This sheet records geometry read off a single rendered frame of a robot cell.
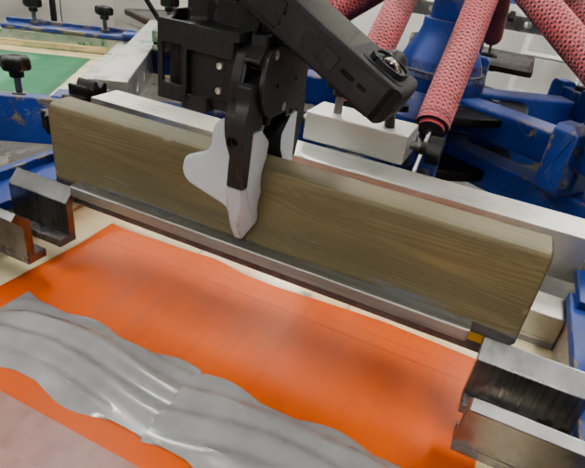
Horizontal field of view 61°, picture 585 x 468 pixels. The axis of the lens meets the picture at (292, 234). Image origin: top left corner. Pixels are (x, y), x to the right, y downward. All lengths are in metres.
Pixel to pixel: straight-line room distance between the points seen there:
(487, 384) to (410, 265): 0.10
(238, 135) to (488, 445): 0.25
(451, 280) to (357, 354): 0.12
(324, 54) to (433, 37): 0.78
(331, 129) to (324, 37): 0.30
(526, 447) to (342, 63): 0.25
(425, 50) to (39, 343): 0.88
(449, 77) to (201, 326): 0.52
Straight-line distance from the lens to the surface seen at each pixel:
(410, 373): 0.44
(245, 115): 0.32
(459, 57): 0.82
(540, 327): 0.51
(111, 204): 0.45
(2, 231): 0.50
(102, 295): 0.48
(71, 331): 0.44
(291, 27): 0.32
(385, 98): 0.30
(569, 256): 0.55
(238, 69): 0.33
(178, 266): 0.51
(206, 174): 0.37
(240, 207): 0.36
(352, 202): 0.35
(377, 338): 0.46
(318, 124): 0.61
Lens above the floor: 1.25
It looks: 30 degrees down
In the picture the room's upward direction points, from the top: 8 degrees clockwise
